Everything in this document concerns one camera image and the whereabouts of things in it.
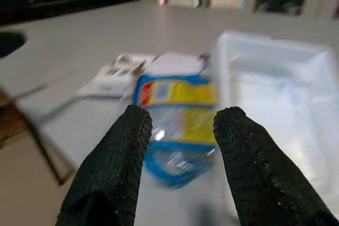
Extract blue yellow plastic wrapper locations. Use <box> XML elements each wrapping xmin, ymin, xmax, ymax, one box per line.
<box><xmin>133</xmin><ymin>73</ymin><xmax>221</xmax><ymax>188</ymax></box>

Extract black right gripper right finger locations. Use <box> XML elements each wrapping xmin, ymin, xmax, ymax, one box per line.
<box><xmin>213</xmin><ymin>106</ymin><xmax>339</xmax><ymax>226</ymax></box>

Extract clear plastic tray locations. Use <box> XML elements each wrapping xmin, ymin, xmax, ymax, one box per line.
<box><xmin>215</xmin><ymin>31</ymin><xmax>339</xmax><ymax>193</ymax></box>

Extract white table black legs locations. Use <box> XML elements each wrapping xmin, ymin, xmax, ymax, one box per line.
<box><xmin>0</xmin><ymin>0</ymin><xmax>339</xmax><ymax>226</ymax></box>

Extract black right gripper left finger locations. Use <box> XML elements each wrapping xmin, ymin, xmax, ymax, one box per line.
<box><xmin>56</xmin><ymin>104</ymin><xmax>154</xmax><ymax>226</ymax></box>

